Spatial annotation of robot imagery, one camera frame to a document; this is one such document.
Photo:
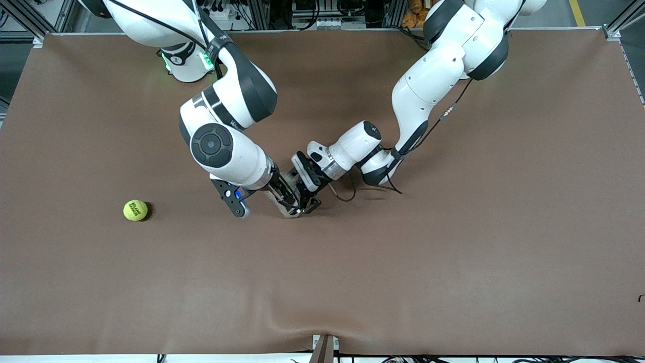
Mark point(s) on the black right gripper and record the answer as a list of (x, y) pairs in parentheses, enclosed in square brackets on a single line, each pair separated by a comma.
[(280, 187)]

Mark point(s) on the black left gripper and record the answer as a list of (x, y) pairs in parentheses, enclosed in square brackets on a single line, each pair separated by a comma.
[(308, 177)]

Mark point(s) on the clear plastic tennis ball can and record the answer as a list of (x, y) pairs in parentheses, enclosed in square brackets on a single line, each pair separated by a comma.
[(285, 207)]

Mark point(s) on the yellow Roland Garros tennis ball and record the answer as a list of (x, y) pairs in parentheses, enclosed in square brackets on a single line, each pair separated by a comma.
[(135, 210)]

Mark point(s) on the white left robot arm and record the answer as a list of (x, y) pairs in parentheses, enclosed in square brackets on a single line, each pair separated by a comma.
[(428, 85)]

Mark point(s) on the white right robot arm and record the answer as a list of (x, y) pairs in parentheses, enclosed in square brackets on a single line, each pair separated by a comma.
[(237, 156)]

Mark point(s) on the brown table mat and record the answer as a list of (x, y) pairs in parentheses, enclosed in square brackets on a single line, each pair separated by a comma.
[(322, 282)]

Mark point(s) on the white power strip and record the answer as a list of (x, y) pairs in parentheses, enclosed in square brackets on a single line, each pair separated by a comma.
[(221, 14), (337, 23)]

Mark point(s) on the orange packets pile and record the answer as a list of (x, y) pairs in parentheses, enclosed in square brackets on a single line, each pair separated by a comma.
[(414, 19)]

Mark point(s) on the metal table edge bracket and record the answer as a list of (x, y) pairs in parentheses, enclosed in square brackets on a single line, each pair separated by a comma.
[(325, 350)]

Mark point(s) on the aluminium frame strut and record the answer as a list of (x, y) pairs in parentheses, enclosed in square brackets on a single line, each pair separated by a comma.
[(35, 35), (612, 31)]

